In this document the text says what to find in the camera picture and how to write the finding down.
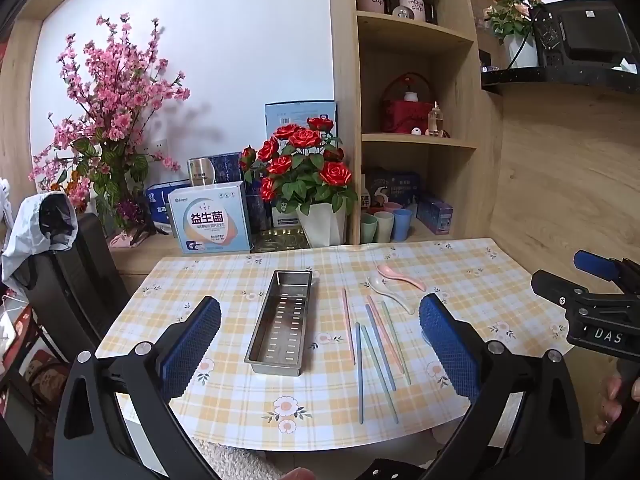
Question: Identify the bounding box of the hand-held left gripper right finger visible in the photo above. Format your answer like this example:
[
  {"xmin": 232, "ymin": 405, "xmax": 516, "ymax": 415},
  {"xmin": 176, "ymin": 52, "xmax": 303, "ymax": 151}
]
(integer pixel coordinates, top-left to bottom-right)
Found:
[{"xmin": 419, "ymin": 292, "xmax": 598, "ymax": 480}]

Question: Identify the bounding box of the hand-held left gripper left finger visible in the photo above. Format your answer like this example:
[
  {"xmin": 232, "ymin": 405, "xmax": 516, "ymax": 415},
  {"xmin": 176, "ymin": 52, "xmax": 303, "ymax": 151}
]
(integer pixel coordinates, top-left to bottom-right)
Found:
[{"xmin": 52, "ymin": 296, "xmax": 222, "ymax": 480}]

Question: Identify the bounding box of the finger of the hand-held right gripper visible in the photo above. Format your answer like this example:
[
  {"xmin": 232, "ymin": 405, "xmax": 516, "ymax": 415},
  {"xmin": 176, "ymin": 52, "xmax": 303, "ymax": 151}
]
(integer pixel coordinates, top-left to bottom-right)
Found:
[
  {"xmin": 531, "ymin": 269, "xmax": 592, "ymax": 312},
  {"xmin": 573, "ymin": 250, "xmax": 640, "ymax": 297}
]

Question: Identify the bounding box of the green chopstick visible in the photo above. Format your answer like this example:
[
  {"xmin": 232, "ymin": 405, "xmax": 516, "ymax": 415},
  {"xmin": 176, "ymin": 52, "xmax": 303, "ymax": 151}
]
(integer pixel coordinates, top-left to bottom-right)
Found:
[
  {"xmin": 381, "ymin": 300, "xmax": 412, "ymax": 386},
  {"xmin": 361, "ymin": 325, "xmax": 399, "ymax": 423}
]

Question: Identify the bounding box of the pink chopstick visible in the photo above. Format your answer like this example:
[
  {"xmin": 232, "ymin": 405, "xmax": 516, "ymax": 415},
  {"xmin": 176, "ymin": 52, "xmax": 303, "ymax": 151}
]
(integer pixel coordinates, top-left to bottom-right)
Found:
[
  {"xmin": 367, "ymin": 295, "xmax": 405, "ymax": 375},
  {"xmin": 341, "ymin": 288, "xmax": 356, "ymax": 366}
]

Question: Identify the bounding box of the blue chopstick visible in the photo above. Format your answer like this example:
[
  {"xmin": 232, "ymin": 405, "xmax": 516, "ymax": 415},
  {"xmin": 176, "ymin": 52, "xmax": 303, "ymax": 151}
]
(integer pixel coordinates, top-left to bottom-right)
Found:
[
  {"xmin": 356, "ymin": 322, "xmax": 364, "ymax": 425},
  {"xmin": 365, "ymin": 304, "xmax": 397, "ymax": 392}
]

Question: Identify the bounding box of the perforated steel utensil tray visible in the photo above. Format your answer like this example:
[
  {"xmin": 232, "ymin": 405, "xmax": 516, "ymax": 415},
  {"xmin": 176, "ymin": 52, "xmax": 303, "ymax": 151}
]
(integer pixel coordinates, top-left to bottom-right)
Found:
[{"xmin": 244, "ymin": 270, "xmax": 321, "ymax": 377}]

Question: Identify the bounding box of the pink spoon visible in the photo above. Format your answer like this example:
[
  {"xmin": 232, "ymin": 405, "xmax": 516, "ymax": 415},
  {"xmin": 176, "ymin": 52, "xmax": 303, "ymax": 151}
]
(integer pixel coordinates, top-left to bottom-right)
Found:
[{"xmin": 377, "ymin": 264, "xmax": 427, "ymax": 293}]

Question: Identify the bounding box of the white spoon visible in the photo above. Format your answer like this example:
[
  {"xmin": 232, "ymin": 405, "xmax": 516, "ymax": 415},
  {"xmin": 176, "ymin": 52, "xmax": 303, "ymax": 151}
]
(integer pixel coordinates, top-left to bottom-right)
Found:
[{"xmin": 367, "ymin": 275, "xmax": 417, "ymax": 315}]

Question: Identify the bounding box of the person's right hand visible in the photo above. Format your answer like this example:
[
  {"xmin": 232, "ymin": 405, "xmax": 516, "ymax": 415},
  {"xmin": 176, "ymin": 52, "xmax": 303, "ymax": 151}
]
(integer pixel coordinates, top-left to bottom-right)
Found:
[{"xmin": 596, "ymin": 374, "xmax": 640, "ymax": 437}]

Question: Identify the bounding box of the black office chair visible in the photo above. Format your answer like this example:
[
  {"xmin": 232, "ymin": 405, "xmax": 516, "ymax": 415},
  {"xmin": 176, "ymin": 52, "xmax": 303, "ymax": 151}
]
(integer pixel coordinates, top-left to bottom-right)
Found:
[{"xmin": 30, "ymin": 195, "xmax": 131, "ymax": 366}]

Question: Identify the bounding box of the light blue carton box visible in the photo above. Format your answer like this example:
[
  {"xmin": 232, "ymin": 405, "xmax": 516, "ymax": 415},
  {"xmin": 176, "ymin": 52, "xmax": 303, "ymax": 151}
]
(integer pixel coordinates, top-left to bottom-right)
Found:
[{"xmin": 167, "ymin": 181, "xmax": 252, "ymax": 256}]

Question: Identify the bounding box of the blue cup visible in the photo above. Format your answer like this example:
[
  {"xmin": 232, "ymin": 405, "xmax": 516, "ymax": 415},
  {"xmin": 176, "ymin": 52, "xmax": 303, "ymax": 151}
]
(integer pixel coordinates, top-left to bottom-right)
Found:
[{"xmin": 392, "ymin": 208, "xmax": 413, "ymax": 242}]

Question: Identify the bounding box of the gold plastic tray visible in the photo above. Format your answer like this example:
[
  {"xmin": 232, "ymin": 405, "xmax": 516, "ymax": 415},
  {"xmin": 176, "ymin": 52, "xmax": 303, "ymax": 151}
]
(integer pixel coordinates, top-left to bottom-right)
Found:
[{"xmin": 250, "ymin": 227, "xmax": 311, "ymax": 254}]

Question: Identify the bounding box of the purple box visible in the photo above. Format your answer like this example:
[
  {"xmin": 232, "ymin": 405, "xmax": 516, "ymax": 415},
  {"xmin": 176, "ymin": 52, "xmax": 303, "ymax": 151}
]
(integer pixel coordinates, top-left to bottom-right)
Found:
[{"xmin": 416, "ymin": 191, "xmax": 454, "ymax": 236}]

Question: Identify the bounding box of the beige cup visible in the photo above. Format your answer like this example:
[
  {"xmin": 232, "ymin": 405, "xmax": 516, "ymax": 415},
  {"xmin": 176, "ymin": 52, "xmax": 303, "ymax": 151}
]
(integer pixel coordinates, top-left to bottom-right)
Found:
[{"xmin": 374, "ymin": 210, "xmax": 396, "ymax": 243}]

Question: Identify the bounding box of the yellow plaid floral tablecloth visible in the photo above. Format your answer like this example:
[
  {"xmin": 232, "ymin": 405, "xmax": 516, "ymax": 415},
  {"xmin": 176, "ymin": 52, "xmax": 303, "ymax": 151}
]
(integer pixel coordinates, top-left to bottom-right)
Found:
[{"xmin": 95, "ymin": 237, "xmax": 576, "ymax": 453}]

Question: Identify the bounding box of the small white box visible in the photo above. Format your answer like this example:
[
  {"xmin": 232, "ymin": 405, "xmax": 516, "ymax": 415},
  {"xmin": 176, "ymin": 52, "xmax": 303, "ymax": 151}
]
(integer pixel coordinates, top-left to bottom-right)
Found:
[{"xmin": 272, "ymin": 200, "xmax": 301, "ymax": 228}]

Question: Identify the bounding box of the dark blue printed box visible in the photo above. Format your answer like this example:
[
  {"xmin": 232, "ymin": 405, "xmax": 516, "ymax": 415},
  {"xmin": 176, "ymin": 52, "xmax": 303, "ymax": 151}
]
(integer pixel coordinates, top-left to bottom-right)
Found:
[{"xmin": 365, "ymin": 169, "xmax": 421, "ymax": 211}]

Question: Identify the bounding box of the silver metal cup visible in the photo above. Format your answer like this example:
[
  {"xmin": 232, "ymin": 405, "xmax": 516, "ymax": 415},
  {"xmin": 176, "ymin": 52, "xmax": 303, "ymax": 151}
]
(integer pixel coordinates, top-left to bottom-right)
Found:
[{"xmin": 187, "ymin": 157, "xmax": 216, "ymax": 188}]

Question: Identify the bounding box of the dark blue patterned box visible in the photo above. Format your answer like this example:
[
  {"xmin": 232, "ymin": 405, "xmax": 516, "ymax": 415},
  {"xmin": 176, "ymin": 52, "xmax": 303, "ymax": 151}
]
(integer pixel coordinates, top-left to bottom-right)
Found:
[{"xmin": 207, "ymin": 152, "xmax": 273, "ymax": 233}]

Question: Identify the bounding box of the black speckled shelf board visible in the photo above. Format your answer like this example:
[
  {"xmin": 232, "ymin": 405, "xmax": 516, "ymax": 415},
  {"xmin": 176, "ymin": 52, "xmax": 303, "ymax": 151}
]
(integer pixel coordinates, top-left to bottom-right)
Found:
[{"xmin": 481, "ymin": 62, "xmax": 640, "ymax": 96}]

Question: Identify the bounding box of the grey white jacket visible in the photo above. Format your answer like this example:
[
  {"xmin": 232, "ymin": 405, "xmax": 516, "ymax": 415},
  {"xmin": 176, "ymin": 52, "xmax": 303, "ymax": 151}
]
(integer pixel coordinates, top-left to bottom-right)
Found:
[{"xmin": 0, "ymin": 191, "xmax": 80, "ymax": 286}]

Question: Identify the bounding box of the clear perfume bottle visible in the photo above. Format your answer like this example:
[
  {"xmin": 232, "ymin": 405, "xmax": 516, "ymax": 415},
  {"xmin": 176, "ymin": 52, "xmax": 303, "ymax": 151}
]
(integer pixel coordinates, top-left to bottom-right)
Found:
[{"xmin": 427, "ymin": 101, "xmax": 445, "ymax": 137}]

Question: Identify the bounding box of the red rose plant white pot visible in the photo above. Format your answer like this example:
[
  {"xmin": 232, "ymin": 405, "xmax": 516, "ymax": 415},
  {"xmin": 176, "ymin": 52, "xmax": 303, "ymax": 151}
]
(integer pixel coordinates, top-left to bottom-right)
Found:
[{"xmin": 239, "ymin": 116, "xmax": 360, "ymax": 248}]

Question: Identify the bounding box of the black electronic device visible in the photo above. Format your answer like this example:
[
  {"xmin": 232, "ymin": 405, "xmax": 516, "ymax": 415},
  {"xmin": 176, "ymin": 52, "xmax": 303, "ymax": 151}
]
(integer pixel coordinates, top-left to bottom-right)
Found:
[{"xmin": 532, "ymin": 0, "xmax": 636, "ymax": 68}]

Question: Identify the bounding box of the pale blue flat carton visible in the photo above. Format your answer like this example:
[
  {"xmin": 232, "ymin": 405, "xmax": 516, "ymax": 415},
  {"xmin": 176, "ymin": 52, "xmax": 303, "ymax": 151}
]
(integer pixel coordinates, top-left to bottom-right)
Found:
[{"xmin": 264, "ymin": 101, "xmax": 337, "ymax": 136}]

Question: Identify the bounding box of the pink flower plant white pot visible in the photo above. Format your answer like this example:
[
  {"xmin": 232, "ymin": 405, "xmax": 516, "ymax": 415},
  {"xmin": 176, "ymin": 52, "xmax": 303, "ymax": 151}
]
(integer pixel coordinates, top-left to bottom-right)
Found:
[{"xmin": 485, "ymin": 0, "xmax": 546, "ymax": 68}]

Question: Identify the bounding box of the wooden shelf unit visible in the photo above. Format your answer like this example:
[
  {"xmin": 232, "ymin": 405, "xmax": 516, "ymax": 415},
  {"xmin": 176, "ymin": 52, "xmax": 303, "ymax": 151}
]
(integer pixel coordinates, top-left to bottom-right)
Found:
[{"xmin": 327, "ymin": 0, "xmax": 506, "ymax": 248}]

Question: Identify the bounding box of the pink blossom bouquet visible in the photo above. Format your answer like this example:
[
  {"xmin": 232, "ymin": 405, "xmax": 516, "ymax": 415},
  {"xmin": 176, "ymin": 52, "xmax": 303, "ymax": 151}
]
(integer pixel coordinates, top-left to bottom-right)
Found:
[{"xmin": 27, "ymin": 12, "xmax": 191, "ymax": 251}]

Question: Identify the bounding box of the white blue handled carton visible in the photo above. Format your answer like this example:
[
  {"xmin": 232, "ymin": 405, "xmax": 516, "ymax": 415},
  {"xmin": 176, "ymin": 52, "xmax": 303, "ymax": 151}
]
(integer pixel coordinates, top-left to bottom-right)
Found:
[{"xmin": 145, "ymin": 182, "xmax": 176, "ymax": 238}]

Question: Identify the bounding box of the red handled basket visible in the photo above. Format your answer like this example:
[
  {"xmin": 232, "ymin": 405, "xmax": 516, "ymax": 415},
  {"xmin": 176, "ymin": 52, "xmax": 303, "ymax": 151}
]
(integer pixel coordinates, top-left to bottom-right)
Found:
[{"xmin": 380, "ymin": 72, "xmax": 436, "ymax": 135}]

